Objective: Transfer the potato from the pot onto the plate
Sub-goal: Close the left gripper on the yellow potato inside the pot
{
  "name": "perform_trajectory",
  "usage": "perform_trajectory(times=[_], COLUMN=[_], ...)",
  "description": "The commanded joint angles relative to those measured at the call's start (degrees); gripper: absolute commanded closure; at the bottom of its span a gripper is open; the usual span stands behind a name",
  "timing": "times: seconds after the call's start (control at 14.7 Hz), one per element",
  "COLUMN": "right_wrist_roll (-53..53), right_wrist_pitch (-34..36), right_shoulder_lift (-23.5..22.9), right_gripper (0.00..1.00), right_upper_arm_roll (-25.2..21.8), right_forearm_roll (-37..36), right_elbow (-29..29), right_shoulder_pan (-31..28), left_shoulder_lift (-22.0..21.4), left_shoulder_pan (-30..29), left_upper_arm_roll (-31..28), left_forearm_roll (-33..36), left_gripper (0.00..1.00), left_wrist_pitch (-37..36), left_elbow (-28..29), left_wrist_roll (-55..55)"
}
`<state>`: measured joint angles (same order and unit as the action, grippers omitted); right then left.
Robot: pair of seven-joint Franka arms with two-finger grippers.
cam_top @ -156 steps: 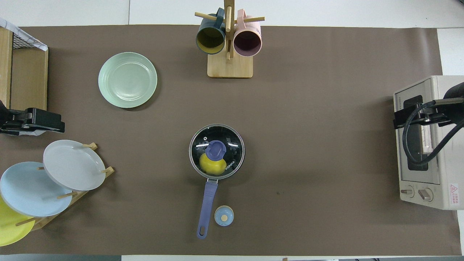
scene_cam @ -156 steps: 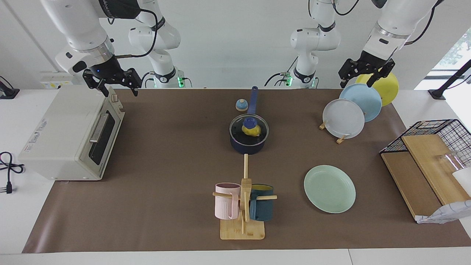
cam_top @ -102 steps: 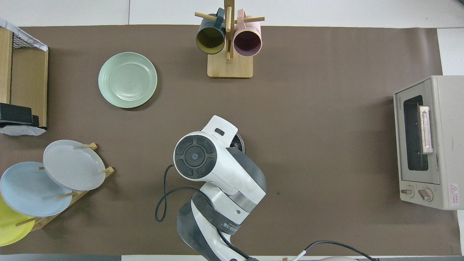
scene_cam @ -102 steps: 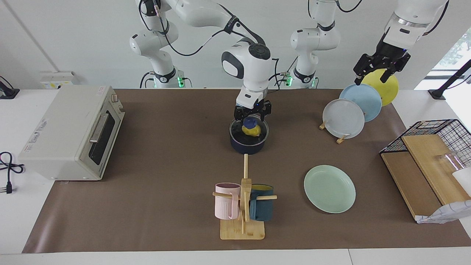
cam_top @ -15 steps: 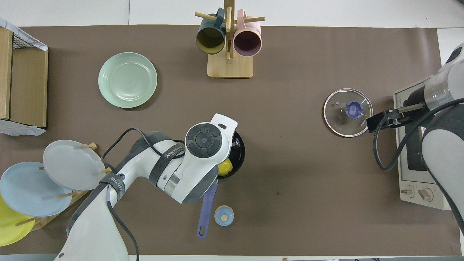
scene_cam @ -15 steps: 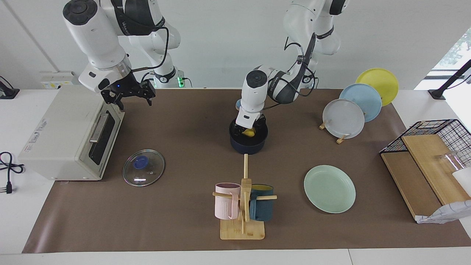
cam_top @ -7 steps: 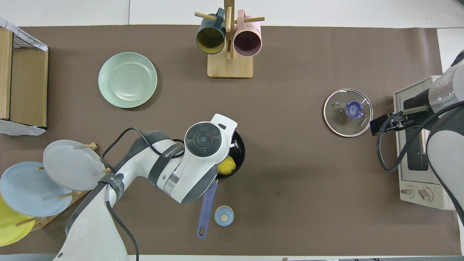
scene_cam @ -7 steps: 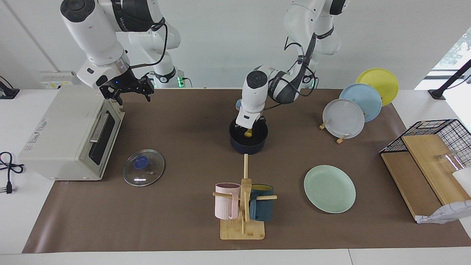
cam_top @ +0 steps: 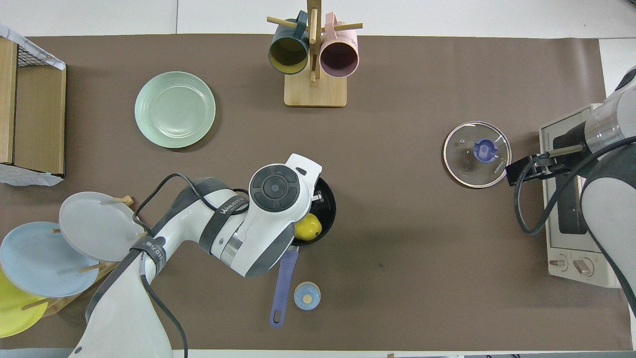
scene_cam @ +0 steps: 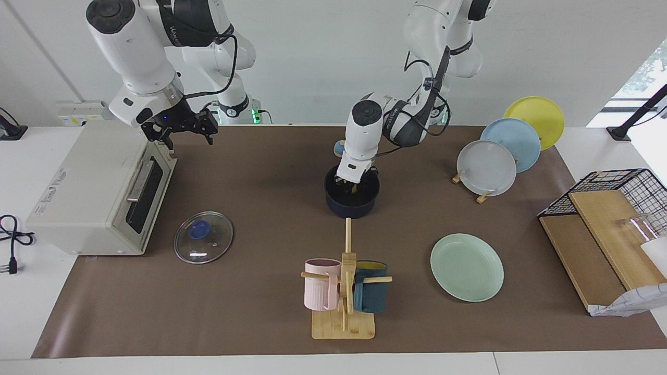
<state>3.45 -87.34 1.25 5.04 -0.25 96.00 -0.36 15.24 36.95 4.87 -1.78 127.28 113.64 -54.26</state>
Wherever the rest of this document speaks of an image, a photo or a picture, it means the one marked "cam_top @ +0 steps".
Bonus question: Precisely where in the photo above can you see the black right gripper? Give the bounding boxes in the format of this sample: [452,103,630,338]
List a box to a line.
[506,151,569,187]

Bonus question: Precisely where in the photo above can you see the glass lid purple knob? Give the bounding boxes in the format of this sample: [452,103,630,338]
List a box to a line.
[443,121,512,189]

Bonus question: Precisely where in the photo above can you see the light green plate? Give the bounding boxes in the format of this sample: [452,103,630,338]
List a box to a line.
[134,71,217,149]

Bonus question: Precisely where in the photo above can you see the wooden plate rack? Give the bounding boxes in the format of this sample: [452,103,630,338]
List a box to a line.
[20,195,158,318]

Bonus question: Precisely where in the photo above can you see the grey plate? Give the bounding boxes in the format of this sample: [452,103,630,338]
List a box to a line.
[59,191,146,263]

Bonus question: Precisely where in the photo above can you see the light blue plate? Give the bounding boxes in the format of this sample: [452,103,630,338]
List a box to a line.
[0,222,100,298]

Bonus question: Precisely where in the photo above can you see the yellow plate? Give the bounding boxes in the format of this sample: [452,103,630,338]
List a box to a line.
[0,268,49,339]

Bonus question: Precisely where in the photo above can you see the beige toaster oven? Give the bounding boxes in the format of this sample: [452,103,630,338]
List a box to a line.
[539,103,636,289]

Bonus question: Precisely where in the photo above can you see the brown table mat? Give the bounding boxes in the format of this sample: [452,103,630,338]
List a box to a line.
[0,34,633,351]

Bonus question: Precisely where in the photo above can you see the pink mug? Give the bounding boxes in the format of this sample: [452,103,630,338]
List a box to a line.
[319,12,360,79]

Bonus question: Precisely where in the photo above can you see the wooden mug tree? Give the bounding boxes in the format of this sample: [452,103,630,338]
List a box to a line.
[267,0,363,108]

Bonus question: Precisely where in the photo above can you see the dark teal mug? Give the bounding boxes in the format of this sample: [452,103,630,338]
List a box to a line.
[268,11,311,76]

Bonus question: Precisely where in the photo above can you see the wooden crate shelf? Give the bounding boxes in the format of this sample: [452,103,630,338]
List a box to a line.
[0,37,67,176]

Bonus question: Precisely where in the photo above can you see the white patterned cloth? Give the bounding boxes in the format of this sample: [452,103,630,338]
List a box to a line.
[0,24,66,71]
[0,163,65,187]

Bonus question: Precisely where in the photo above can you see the black pot purple handle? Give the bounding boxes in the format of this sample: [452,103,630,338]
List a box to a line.
[270,177,337,329]

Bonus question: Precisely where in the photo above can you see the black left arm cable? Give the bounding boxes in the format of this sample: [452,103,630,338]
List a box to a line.
[132,173,249,358]

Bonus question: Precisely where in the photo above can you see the black wire mesh basket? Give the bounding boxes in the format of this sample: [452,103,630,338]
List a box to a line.
[16,42,64,70]

